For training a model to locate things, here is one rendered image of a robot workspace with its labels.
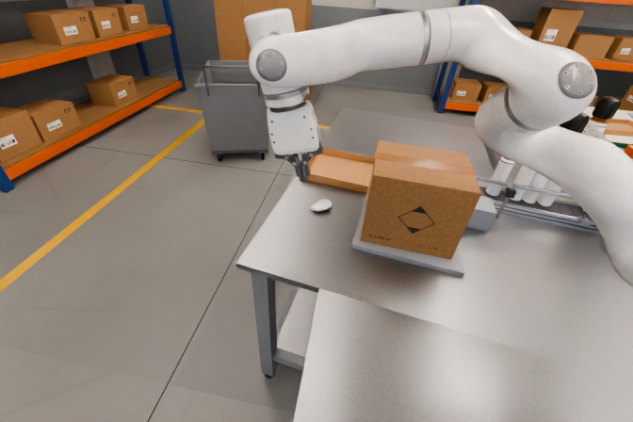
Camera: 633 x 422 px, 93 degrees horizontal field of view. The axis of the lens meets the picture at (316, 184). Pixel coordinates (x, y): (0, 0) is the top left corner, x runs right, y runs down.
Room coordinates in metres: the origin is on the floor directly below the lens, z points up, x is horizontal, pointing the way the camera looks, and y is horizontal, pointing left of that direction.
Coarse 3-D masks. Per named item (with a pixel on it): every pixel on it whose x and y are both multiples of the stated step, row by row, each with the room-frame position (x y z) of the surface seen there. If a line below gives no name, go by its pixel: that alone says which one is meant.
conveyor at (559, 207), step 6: (492, 198) 1.00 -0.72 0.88; (498, 198) 1.00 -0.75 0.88; (504, 198) 1.01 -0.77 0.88; (522, 204) 0.97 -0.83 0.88; (528, 204) 0.97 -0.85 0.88; (534, 204) 0.98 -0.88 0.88; (552, 204) 0.98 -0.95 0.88; (558, 204) 0.99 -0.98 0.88; (564, 204) 0.99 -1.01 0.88; (570, 204) 0.99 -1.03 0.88; (546, 210) 0.95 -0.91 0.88; (552, 210) 0.95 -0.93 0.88; (558, 210) 0.95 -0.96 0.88; (564, 210) 0.95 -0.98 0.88; (570, 210) 0.95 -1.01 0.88; (576, 210) 0.96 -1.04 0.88; (576, 216) 0.92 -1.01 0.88; (588, 216) 0.93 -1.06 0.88
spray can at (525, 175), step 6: (522, 168) 1.01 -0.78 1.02; (522, 174) 1.00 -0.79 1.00; (528, 174) 0.99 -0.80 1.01; (534, 174) 0.99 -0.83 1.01; (516, 180) 1.01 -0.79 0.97; (522, 180) 0.99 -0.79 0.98; (528, 180) 0.99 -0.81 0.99; (516, 192) 0.99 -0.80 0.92; (522, 192) 0.99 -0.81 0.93; (510, 198) 1.00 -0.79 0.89; (516, 198) 0.99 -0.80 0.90
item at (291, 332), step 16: (256, 288) 0.64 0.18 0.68; (272, 288) 0.67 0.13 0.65; (304, 288) 0.61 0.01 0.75; (256, 304) 0.64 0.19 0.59; (272, 304) 0.66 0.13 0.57; (288, 304) 0.89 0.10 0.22; (304, 304) 0.89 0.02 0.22; (256, 320) 0.64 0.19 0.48; (272, 320) 0.65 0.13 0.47; (288, 320) 0.80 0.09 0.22; (304, 320) 0.81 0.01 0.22; (272, 336) 0.65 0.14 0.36; (288, 336) 0.73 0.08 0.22; (304, 336) 0.73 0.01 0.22; (272, 352) 0.64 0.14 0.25; (288, 352) 0.66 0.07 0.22; (304, 352) 0.66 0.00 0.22; (272, 368) 0.63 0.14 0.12
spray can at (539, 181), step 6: (540, 174) 0.99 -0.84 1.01; (534, 180) 0.99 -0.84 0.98; (540, 180) 0.98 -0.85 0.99; (546, 180) 0.98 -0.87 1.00; (528, 186) 1.00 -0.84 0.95; (534, 186) 0.98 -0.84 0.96; (540, 186) 0.98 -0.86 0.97; (528, 192) 0.99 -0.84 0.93; (534, 192) 0.98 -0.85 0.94; (522, 198) 1.00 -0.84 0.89; (528, 198) 0.98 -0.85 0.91; (534, 198) 0.98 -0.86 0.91
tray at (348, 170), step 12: (324, 156) 1.33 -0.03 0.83; (336, 156) 1.34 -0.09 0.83; (348, 156) 1.32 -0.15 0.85; (360, 156) 1.31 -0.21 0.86; (312, 168) 1.21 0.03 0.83; (324, 168) 1.22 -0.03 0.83; (336, 168) 1.23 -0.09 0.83; (348, 168) 1.24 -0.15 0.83; (360, 168) 1.24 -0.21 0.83; (372, 168) 1.25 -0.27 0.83; (312, 180) 1.10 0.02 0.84; (324, 180) 1.09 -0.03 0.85; (336, 180) 1.08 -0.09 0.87; (348, 180) 1.13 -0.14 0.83; (360, 180) 1.14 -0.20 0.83
